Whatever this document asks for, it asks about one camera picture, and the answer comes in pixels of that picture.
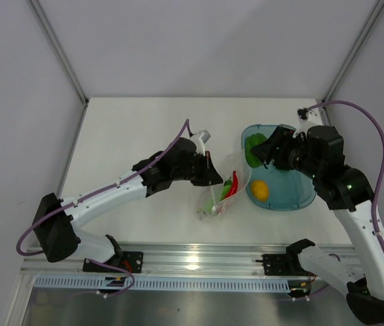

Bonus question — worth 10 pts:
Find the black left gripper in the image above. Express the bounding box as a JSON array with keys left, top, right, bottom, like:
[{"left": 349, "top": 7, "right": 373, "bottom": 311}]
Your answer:
[{"left": 172, "top": 151, "right": 223, "bottom": 186}]

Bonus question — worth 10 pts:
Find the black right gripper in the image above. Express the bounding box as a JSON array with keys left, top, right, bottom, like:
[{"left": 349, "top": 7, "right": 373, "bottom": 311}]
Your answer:
[{"left": 251, "top": 125, "right": 320, "bottom": 179}]

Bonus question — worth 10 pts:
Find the green bell pepper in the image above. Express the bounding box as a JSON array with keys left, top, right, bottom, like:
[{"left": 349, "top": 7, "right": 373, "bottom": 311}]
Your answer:
[{"left": 244, "top": 132, "right": 267, "bottom": 168}]

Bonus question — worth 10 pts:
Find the red chili pepper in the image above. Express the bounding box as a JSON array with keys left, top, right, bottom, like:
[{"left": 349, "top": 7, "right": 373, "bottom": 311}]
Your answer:
[{"left": 225, "top": 170, "right": 239, "bottom": 198}]

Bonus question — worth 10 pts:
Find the clear zip top bag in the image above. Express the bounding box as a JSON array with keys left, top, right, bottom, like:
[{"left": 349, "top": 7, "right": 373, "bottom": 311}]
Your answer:
[{"left": 197, "top": 150, "right": 252, "bottom": 219}]

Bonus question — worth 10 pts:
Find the light green gourd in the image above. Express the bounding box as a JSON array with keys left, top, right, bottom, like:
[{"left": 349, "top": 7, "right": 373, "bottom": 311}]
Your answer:
[{"left": 202, "top": 184, "right": 231, "bottom": 215}]

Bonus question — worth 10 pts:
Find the yellow lemon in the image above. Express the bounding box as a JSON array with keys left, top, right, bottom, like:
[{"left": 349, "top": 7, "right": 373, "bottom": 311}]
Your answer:
[{"left": 250, "top": 179, "right": 269, "bottom": 202}]

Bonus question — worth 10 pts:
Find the dark green cucumber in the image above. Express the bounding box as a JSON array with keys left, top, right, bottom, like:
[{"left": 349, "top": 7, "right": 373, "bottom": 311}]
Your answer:
[{"left": 224, "top": 178, "right": 232, "bottom": 186}]

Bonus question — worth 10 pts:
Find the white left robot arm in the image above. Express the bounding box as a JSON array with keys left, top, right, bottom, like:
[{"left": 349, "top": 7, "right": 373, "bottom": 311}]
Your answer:
[{"left": 33, "top": 138, "right": 223, "bottom": 272}]

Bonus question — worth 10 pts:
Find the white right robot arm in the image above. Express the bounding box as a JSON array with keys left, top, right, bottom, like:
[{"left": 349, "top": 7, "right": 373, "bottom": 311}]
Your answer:
[{"left": 246, "top": 125, "right": 384, "bottom": 325}]

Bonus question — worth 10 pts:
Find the teal plastic tray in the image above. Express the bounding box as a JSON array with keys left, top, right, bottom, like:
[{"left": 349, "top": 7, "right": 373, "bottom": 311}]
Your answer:
[{"left": 242, "top": 124, "right": 316, "bottom": 211}]

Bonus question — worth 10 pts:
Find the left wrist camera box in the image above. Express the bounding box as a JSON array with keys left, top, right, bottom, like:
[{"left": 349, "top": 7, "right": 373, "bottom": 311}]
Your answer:
[{"left": 190, "top": 130, "right": 211, "bottom": 144}]

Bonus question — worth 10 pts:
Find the aluminium mounting rail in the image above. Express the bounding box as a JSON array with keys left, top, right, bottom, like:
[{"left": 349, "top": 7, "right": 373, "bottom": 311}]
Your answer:
[{"left": 20, "top": 242, "right": 362, "bottom": 274}]

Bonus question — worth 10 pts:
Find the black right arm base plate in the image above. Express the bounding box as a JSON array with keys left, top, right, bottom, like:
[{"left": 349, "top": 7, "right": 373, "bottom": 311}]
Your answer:
[{"left": 255, "top": 253, "right": 309, "bottom": 276}]

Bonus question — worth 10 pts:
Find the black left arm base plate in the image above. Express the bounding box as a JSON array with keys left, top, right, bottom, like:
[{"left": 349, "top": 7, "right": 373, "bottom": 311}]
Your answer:
[{"left": 83, "top": 251, "right": 144, "bottom": 274}]

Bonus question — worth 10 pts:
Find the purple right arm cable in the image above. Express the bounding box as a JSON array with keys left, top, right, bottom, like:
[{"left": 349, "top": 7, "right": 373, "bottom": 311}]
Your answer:
[{"left": 296, "top": 101, "right": 384, "bottom": 293}]

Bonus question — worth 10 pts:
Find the right aluminium frame post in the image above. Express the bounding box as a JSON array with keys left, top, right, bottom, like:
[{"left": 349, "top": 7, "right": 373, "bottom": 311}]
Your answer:
[{"left": 320, "top": 0, "right": 384, "bottom": 106}]

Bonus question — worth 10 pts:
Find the aluminium frame post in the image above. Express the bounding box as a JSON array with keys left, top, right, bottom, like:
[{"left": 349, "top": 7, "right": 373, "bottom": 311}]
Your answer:
[
  {"left": 26, "top": 0, "right": 89, "bottom": 107},
  {"left": 320, "top": 0, "right": 384, "bottom": 106}
]

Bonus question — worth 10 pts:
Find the slotted cable duct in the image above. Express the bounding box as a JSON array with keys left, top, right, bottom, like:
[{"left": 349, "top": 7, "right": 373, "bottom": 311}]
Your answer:
[{"left": 34, "top": 275, "right": 290, "bottom": 293}]

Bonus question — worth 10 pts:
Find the left aluminium frame post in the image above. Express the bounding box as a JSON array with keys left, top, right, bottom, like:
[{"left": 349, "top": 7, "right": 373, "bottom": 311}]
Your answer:
[{"left": 26, "top": 0, "right": 89, "bottom": 107}]

